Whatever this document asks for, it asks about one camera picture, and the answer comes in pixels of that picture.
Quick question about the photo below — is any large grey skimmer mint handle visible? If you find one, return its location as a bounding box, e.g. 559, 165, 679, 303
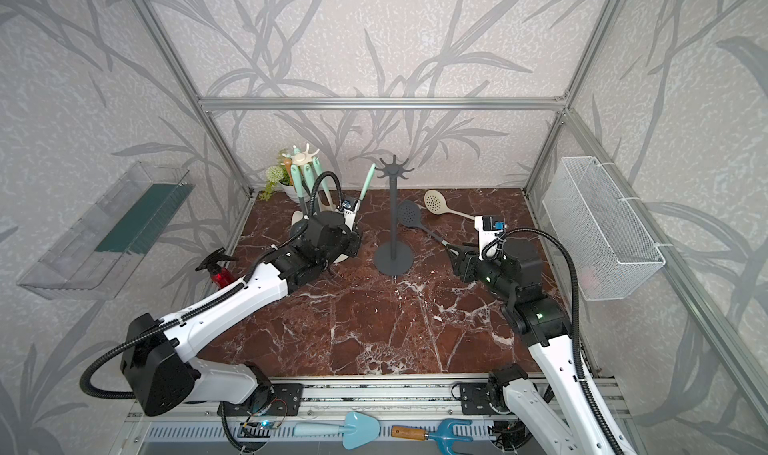
303, 161, 323, 212

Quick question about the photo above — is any cream skimmer wooden handle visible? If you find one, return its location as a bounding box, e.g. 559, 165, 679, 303
282, 157, 294, 186

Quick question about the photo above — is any cream utensil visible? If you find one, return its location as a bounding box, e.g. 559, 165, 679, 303
290, 211, 362, 264

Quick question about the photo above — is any grey slotted spatula mint handle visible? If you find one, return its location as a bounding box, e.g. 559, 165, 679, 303
355, 163, 377, 212

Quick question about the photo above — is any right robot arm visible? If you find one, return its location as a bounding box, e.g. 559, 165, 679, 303
446, 228, 635, 454

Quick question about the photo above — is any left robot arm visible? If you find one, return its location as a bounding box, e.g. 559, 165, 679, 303
79, 194, 362, 416

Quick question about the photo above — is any dark grey utensil rack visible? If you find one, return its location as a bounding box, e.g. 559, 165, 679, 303
374, 155, 414, 277

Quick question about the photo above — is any cream utensil rack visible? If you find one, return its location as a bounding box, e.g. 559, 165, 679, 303
281, 144, 322, 226

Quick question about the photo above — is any white pot with flowers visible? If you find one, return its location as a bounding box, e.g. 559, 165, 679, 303
258, 149, 294, 201

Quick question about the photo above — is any red spray bottle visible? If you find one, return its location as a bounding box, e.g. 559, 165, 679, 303
195, 247, 237, 288

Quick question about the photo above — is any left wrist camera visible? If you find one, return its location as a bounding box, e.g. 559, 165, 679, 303
340, 195, 361, 229

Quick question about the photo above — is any white wire wall basket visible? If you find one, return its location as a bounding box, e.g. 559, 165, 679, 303
543, 156, 666, 301

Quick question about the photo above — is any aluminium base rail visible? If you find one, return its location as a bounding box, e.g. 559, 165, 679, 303
272, 374, 487, 420

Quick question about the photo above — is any blue garden fork wooden handle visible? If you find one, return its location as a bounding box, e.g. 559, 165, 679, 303
391, 418, 474, 455

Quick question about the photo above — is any clear plastic wall tray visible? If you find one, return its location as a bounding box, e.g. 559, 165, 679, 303
18, 162, 195, 300

